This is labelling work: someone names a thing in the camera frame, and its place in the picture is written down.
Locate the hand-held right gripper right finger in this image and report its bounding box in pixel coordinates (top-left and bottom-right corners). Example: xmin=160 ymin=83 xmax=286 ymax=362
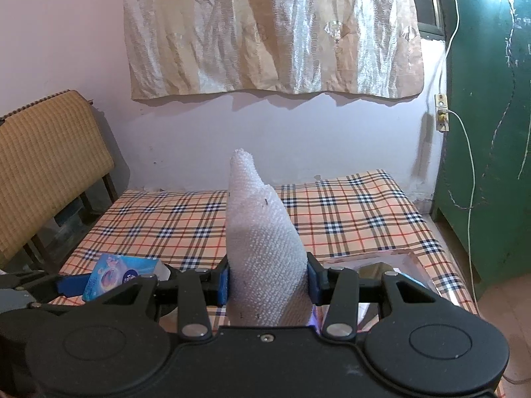
xmin=306 ymin=252 xmax=436 ymax=338

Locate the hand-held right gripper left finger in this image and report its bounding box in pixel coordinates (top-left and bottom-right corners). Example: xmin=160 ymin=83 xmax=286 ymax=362
xmin=100 ymin=253 xmax=231 ymax=337

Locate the blue white tissue pack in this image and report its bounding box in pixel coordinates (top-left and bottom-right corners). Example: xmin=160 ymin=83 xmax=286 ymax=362
xmin=82 ymin=255 xmax=172 ymax=302

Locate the white knobbly sock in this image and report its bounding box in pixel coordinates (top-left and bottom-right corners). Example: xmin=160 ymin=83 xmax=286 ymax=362
xmin=225 ymin=148 xmax=313 ymax=327

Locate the plaid mattress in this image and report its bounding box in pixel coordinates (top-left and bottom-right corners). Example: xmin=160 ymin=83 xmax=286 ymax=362
xmin=54 ymin=169 xmax=478 ymax=332

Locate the clear plastic container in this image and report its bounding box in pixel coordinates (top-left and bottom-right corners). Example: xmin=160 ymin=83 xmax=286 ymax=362
xmin=321 ymin=251 xmax=434 ymax=332

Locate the woven backed wooden chair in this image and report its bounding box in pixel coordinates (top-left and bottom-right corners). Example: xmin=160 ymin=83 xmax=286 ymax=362
xmin=0 ymin=89 xmax=117 ymax=274

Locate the green door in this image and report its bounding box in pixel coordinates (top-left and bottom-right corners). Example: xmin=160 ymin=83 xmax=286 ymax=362
xmin=431 ymin=0 xmax=531 ymax=299

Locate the shiny beige curtain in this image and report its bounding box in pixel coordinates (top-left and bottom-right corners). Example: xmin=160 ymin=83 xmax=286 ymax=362
xmin=121 ymin=0 xmax=424 ymax=101

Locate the wall socket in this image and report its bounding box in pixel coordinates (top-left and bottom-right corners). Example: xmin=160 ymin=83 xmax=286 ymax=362
xmin=434 ymin=93 xmax=450 ymax=132

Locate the dark window frame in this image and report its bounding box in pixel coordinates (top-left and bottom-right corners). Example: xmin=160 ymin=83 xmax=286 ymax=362
xmin=409 ymin=0 xmax=446 ymax=40

